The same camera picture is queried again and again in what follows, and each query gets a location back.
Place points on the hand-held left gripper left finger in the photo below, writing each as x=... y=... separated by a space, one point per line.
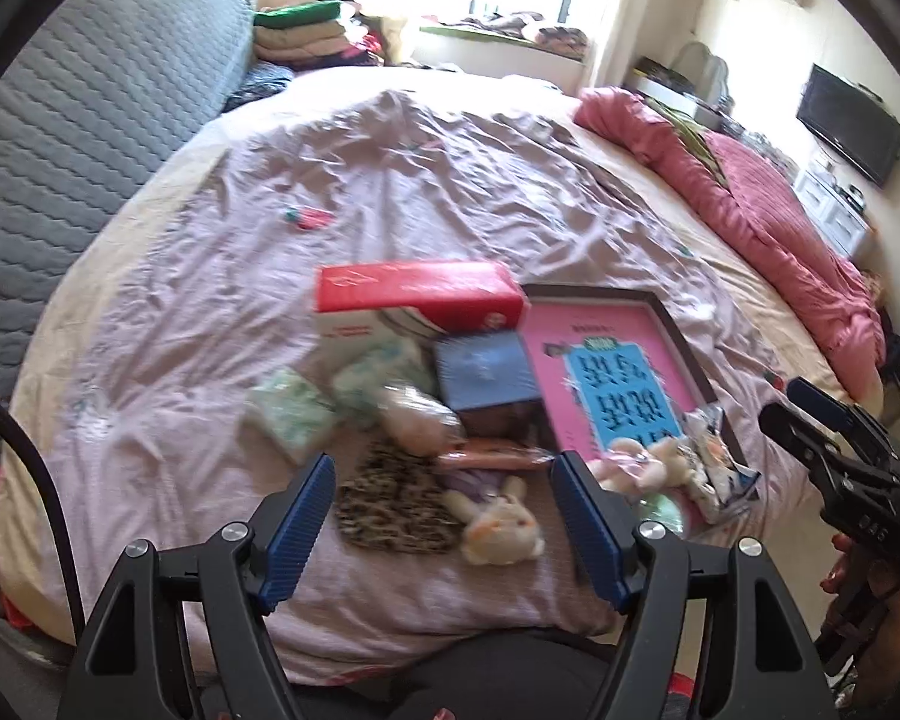
x=300 y=532

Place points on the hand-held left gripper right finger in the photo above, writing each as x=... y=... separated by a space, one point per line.
x=589 y=532

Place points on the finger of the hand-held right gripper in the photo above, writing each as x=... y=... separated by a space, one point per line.
x=795 y=427
x=825 y=401

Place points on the green ball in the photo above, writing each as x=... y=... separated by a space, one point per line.
x=660 y=514

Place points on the cream plush bunny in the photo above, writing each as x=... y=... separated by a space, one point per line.
x=499 y=532

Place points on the white cartoon snack bag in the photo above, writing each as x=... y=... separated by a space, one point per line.
x=712 y=465

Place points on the small cream plush toy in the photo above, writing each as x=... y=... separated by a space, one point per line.
x=667 y=465

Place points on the green white tissue pack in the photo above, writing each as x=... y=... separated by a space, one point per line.
x=375 y=379
x=292 y=412

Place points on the pink framed board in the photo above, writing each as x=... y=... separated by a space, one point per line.
x=592 y=294

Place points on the leopard print cloth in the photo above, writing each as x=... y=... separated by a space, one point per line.
x=390 y=502

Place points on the orange wrapped stick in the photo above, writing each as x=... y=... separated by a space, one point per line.
x=495 y=456

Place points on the beige toy in clear bag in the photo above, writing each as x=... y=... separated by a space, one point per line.
x=420 y=416

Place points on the pink comforter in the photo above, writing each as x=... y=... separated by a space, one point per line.
x=757 y=225

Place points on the dark blue box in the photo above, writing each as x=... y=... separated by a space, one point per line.
x=484 y=367

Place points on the pink book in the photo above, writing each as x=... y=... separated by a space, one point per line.
x=562 y=337

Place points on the white cabinet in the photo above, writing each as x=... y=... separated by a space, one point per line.
x=832 y=202

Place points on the red white tissue box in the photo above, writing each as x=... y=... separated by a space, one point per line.
x=412 y=285

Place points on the black flat television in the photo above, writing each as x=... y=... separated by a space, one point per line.
x=847 y=124

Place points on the red cloth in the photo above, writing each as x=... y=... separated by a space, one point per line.
x=16 y=619

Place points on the green yellow cloth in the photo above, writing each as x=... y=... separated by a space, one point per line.
x=686 y=135

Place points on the cream bedsheet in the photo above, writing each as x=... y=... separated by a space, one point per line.
x=615 y=157

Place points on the grey round-backed chair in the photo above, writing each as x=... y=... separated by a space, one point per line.
x=697 y=71

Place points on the lilac patterned quilt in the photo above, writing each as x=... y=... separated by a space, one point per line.
x=457 y=187

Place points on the dark patterned cloth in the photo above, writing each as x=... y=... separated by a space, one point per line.
x=259 y=86

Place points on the bedding on window sill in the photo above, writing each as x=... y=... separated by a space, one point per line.
x=540 y=34

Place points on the pile of folded clothes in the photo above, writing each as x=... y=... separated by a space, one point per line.
x=307 y=34

